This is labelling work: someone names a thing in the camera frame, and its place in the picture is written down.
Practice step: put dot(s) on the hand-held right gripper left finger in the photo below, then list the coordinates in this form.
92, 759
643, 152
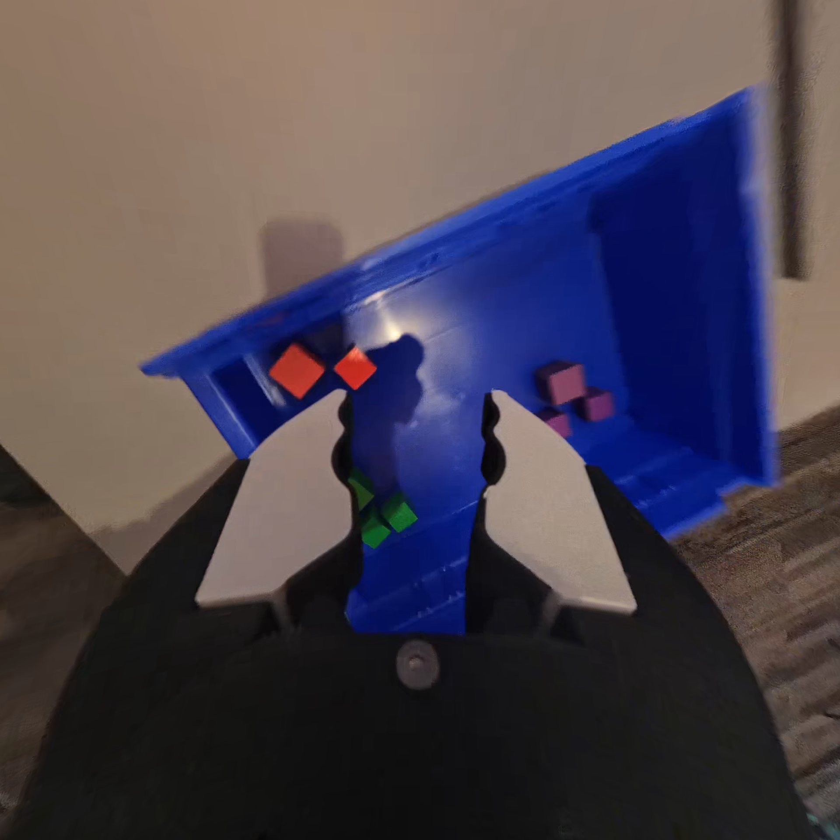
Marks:
275, 518

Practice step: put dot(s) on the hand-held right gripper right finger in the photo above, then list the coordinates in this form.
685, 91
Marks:
558, 525

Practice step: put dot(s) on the blue plastic bin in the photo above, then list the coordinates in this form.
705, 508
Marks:
525, 295

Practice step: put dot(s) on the large green cube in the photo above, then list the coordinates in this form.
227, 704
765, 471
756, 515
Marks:
362, 489

